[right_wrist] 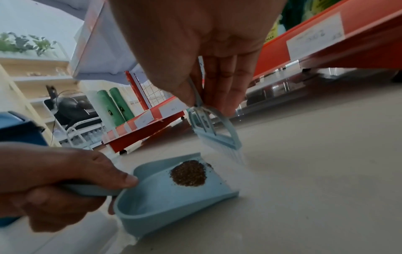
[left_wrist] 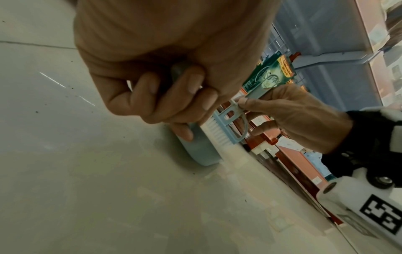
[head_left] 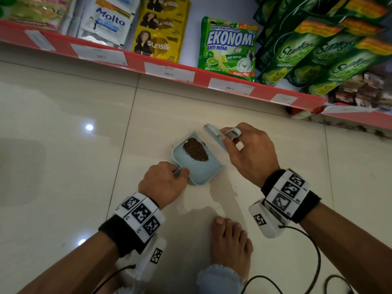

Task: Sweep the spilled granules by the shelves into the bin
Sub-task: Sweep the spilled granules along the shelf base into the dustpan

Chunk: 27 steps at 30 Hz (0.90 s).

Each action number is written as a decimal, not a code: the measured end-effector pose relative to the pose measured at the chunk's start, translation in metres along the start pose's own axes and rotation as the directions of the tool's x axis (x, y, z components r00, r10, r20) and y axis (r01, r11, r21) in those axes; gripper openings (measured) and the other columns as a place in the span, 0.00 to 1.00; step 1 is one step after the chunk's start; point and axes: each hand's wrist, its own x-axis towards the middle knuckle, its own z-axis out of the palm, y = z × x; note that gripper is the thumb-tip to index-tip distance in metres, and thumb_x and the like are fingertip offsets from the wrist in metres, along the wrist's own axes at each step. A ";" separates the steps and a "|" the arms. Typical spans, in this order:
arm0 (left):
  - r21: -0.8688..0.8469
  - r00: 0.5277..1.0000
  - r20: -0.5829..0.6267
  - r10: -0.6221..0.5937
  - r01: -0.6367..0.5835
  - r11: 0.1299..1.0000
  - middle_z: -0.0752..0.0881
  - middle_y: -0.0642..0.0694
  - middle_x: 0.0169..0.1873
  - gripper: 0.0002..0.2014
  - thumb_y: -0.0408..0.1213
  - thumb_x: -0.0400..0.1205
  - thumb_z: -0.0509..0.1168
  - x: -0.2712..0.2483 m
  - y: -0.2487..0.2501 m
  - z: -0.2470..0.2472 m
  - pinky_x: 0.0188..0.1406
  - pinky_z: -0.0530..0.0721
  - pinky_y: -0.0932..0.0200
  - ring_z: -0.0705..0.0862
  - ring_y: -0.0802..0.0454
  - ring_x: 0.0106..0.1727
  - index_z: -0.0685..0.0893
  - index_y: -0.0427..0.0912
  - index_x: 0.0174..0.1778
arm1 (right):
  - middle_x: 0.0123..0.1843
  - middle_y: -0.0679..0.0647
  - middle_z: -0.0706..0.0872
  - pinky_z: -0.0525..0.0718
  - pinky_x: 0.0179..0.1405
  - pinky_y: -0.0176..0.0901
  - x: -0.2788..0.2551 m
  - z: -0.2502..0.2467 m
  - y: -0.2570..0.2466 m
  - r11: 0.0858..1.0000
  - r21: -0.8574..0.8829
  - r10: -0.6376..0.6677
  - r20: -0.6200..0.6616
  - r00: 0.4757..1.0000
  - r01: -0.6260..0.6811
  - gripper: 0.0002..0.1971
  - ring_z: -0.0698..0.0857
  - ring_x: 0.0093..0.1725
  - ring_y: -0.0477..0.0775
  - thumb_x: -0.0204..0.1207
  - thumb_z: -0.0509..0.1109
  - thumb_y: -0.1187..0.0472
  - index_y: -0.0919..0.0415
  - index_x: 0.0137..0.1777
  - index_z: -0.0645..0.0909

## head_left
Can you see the light green detergent packet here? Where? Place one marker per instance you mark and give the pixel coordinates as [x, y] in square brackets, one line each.
[226, 48]

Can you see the fuzzy blue left trouser cuff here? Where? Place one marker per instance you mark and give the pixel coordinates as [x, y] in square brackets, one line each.
[128, 289]

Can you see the stack of white blue sachets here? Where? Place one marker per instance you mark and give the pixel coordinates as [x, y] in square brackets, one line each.
[104, 21]

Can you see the person's right hand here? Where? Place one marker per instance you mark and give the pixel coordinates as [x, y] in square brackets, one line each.
[254, 159]

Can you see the person's left hand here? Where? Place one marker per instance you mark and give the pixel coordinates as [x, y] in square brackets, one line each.
[160, 185]

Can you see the stack of dark green pouches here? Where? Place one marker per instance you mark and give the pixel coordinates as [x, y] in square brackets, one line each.
[315, 52]

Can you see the light blue plastic dustpan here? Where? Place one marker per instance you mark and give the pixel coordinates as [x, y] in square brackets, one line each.
[202, 171]

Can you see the fuzzy blue trouser cuff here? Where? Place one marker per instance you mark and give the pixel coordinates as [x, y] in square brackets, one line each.
[128, 289]
[219, 280]

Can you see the strip of yellow sachets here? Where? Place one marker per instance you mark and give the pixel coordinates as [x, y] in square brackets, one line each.
[159, 36]

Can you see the person's right forearm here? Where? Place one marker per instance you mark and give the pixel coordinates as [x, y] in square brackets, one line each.
[352, 251]

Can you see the person's right foot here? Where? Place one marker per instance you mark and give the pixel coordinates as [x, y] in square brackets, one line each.
[231, 248]

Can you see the red edged store shelf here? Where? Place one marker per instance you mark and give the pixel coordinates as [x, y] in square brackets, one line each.
[137, 62]

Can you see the pile of small brown packets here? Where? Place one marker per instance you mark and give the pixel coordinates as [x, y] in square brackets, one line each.
[361, 91]

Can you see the brown granules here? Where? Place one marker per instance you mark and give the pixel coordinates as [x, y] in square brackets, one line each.
[196, 150]

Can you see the person's left forearm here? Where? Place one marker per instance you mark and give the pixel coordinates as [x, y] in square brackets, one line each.
[70, 266]

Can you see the black right wristband with markers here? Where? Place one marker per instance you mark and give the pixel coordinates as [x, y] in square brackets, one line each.
[288, 192]

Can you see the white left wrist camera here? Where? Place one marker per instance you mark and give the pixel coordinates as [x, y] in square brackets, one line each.
[147, 263]

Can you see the fuzzy blue right trouser cuff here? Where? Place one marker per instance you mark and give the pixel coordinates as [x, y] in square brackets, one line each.
[219, 280]

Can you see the green shampoo bottle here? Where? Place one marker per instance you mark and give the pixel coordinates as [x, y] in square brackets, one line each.
[6, 3]

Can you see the light blue brush white bristles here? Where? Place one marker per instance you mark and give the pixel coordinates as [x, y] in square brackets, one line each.
[214, 133]

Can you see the stack of gold sachets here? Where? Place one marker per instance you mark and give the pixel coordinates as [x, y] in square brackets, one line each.
[39, 12]

